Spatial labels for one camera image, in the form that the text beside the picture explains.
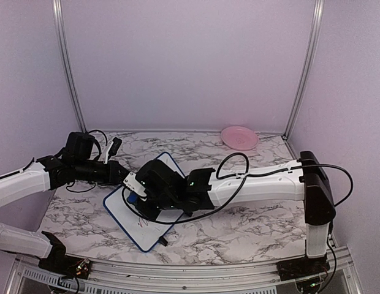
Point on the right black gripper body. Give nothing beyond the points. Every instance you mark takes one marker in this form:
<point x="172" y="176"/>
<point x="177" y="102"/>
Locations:
<point x="164" y="201"/>

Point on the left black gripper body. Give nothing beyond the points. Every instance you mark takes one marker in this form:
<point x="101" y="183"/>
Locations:
<point x="106" y="178"/>

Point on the small blue-framed whiteboard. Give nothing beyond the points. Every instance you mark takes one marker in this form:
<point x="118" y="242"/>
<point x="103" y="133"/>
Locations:
<point x="143" y="233"/>

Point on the blue whiteboard eraser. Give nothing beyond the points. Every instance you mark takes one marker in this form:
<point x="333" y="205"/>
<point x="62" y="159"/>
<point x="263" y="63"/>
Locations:
<point x="132" y="198"/>

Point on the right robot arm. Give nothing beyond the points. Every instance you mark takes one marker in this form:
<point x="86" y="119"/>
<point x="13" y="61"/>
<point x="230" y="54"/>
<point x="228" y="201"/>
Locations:
<point x="212" y="189"/>

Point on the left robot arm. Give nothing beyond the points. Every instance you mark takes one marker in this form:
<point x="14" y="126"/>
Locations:
<point x="82" y="159"/>

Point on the pink plate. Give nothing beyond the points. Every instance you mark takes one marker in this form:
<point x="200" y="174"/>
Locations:
<point x="239" y="138"/>

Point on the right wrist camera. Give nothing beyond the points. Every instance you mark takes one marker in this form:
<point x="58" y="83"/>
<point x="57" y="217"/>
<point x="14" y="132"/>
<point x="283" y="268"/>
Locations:
<point x="133" y="185"/>

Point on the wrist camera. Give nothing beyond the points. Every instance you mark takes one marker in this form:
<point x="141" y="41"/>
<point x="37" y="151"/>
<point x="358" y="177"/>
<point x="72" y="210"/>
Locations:
<point x="133" y="185"/>
<point x="110" y="150"/>

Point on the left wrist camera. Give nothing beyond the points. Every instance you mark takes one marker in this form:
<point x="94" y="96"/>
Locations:
<point x="110" y="150"/>

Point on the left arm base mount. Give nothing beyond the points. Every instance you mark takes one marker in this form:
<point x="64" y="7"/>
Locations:
<point x="67" y="266"/>

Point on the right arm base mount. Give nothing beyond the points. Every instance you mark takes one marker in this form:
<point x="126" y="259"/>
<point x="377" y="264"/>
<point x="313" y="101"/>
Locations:
<point x="301" y="267"/>

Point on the left aluminium frame post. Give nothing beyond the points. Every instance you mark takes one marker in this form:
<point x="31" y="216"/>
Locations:
<point x="65" y="57"/>

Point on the aluminium frame post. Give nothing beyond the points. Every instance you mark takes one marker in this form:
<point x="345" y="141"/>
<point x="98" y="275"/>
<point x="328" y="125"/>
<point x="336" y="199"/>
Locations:
<point x="307" y="65"/>
<point x="65" y="57"/>

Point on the front aluminium rail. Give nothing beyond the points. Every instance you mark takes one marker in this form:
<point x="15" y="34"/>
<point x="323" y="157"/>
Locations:
<point x="273" y="276"/>

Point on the right aluminium frame post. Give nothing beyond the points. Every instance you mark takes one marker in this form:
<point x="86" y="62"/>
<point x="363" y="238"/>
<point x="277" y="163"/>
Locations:
<point x="307" y="65"/>

